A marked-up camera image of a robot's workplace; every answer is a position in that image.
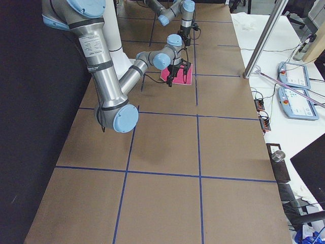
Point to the upper blue teach pendant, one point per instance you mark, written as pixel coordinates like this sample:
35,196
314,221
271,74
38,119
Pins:
294,75

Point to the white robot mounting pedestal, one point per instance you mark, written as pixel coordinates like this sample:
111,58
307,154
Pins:
112,36

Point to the upper orange connector board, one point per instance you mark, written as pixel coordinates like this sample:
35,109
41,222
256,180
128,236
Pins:
259,104

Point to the silver metal cylinder weight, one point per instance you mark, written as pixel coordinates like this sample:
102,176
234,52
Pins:
278,156

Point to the black office chair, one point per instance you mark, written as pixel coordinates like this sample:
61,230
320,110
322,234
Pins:
295,7

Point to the aluminium frame post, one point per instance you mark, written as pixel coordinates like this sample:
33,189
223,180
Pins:
270,25

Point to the black monitor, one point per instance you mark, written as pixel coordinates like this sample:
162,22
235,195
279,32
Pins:
309,164

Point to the orange connector board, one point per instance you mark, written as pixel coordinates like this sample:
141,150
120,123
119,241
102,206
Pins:
264,123
259,104

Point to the blue plastic bag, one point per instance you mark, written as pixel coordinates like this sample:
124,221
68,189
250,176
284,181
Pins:
307,235

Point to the lower blue teach pendant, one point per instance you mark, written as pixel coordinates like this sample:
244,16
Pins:
296,106

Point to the black flat bracket plate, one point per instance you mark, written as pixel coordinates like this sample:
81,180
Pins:
279,169

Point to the blue teach pendant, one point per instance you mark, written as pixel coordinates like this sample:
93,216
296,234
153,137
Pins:
294,75
296,106

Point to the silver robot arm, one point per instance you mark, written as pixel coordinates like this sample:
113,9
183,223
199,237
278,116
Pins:
114,74
166,15

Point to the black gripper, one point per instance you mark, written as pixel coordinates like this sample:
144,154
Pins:
172,70
185,34

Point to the pink towel with grey edge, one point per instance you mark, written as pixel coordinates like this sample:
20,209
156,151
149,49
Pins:
181,78

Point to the lower orange connector board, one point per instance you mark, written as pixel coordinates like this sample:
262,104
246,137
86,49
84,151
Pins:
264,123

